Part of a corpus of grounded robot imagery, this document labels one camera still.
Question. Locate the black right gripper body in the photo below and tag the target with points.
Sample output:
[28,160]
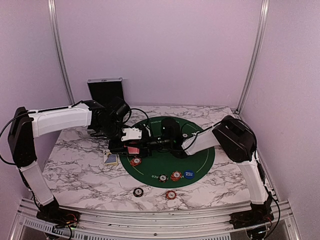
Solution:
[158,144]

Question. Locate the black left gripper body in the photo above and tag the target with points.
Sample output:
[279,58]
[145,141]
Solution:
[114,147]

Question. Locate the red playing card deck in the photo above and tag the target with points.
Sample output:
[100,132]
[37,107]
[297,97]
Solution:
[133,151]

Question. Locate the blue small blind button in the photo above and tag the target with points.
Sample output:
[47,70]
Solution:
[189,174]

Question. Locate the black orange 100 chip stack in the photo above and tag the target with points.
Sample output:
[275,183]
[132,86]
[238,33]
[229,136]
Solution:
[138,192]

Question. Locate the red beige 5 chip stack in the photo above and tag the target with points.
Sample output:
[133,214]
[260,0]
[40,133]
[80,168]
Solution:
[171,195]

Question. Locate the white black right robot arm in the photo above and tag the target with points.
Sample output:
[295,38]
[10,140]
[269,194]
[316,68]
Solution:
[237,140]

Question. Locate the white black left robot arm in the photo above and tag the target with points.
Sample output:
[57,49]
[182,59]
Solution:
[33,133]

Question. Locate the blue gold card box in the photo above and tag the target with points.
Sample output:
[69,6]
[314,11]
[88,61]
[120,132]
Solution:
[110,159]

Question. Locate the round green poker mat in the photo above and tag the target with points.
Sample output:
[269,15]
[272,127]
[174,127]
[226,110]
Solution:
[165,163]

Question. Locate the aluminium poker chip case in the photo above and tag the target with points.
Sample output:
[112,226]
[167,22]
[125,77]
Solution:
[104,90]

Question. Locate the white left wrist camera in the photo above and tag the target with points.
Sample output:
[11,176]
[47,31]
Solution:
[131,134]

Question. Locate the front aluminium rail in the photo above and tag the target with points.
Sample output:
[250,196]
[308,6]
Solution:
[198,224]

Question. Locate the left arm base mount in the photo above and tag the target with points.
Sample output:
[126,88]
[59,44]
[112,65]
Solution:
[60,217]

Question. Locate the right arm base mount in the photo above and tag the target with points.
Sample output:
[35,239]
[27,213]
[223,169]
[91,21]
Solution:
[249,218]

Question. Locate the left aluminium frame post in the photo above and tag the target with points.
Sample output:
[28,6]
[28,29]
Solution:
[59,49]

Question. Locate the aluminium frame post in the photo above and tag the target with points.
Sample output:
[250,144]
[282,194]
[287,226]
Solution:
[59,49]
[260,33]

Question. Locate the right aluminium frame post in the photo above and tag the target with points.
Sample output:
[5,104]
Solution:
[260,33]

